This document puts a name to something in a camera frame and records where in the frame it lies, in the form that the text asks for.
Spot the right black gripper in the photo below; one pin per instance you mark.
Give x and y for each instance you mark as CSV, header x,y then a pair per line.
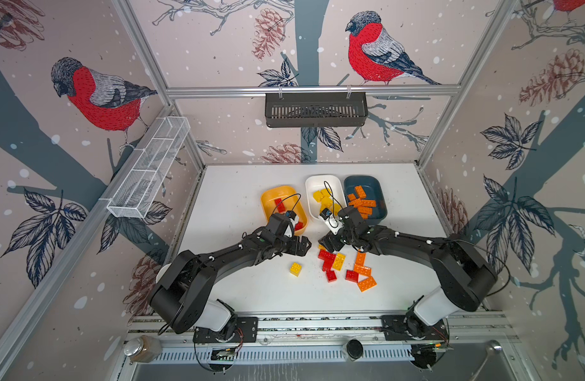
x,y
328,238

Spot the yellow lego brick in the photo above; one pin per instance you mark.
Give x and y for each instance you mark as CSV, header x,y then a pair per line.
x,y
338,262
318,196
295,269

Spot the yellow plastic container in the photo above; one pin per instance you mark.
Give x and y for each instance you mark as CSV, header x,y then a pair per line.
x,y
282,199

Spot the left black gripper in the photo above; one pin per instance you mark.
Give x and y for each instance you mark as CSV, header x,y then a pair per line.
x,y
303,248

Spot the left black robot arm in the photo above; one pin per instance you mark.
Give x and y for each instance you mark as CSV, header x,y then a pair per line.
x,y
183,287

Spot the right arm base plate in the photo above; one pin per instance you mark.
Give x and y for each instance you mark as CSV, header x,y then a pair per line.
x,y
404,328

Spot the orange lego brick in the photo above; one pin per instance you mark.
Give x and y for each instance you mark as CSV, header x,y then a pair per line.
x,y
363,270
360,258
360,192
367,283

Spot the dark teal plastic container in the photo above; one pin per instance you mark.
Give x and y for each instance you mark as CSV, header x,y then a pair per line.
x,y
373,208

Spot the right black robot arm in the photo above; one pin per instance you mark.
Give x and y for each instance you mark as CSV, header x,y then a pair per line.
x,y
465,276

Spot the small glass jar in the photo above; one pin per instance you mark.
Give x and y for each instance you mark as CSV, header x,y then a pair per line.
x,y
143,349

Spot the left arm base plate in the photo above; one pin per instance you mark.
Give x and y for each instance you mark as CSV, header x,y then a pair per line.
x,y
237,330

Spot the white mesh wire tray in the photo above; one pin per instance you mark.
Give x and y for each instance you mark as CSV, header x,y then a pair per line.
x,y
139,189

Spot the white plastic container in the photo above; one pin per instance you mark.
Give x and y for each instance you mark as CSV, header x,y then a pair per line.
x,y
324,191

